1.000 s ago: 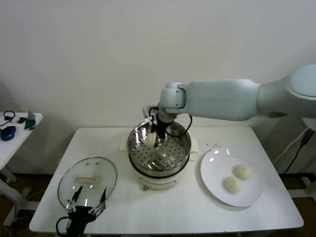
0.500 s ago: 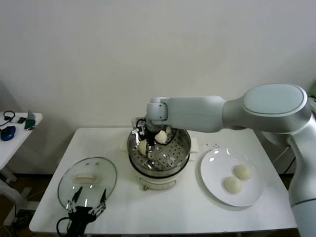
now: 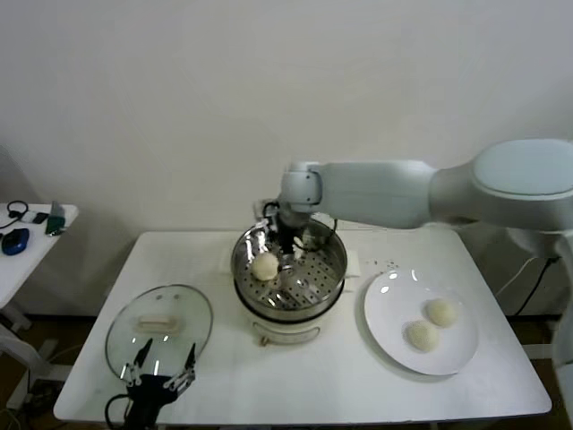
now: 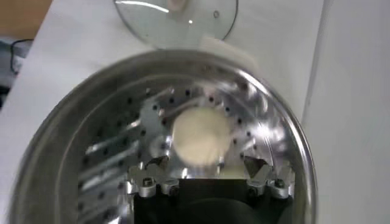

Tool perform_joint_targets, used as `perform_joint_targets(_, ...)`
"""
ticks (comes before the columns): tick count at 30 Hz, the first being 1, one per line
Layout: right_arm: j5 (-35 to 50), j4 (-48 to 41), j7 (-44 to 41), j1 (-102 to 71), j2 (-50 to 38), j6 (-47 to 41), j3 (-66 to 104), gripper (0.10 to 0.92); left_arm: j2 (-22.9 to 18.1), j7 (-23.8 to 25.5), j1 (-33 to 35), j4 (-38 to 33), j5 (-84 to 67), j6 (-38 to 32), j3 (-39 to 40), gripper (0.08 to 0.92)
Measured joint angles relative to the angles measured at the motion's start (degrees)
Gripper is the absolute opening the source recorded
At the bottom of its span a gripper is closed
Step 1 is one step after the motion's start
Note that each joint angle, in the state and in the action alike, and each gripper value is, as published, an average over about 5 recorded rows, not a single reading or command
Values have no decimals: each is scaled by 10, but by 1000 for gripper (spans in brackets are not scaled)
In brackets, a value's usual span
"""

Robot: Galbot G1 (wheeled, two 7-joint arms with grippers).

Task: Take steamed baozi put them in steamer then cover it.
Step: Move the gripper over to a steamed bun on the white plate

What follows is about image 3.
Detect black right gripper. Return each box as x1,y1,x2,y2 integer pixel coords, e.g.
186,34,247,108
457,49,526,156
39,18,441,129
263,210,316,275

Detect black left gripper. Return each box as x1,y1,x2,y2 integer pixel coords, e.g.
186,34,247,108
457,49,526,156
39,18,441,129
119,338,199,430

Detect glass lid with white handle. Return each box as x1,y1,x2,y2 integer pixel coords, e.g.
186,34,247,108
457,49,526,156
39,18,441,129
104,283,214,383

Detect white steamed baozi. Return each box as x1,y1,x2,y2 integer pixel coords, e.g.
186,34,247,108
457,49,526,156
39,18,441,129
423,298,460,328
404,319,442,353
250,252,279,282

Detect stainless steel steamer basket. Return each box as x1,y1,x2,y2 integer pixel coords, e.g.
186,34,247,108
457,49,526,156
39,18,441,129
229,218,349,313

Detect scattered black crumbs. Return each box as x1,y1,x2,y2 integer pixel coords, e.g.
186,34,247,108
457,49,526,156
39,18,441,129
365,256,400,271

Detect white round plate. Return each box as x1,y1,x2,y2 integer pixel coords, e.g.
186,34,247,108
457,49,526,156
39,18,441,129
363,268,481,377

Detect white side table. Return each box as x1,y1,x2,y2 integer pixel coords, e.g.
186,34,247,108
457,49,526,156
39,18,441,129
0,203,80,413

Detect green and grey tool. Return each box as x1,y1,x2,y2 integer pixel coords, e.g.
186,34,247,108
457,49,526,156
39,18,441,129
44,200,69,237

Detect blue computer mouse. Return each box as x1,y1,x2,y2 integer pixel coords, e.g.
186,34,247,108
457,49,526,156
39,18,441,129
0,228,30,257

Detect black headset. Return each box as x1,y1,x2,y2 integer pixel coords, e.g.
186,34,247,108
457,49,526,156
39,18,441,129
0,201,31,230

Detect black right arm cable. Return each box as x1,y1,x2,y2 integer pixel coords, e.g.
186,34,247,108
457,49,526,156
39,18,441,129
253,199,283,232

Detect white wall cable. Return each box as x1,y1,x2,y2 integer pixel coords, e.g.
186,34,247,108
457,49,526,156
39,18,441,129
493,254,539,297

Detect black wall cable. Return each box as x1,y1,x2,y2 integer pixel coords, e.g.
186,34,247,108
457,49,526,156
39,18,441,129
513,257,554,317

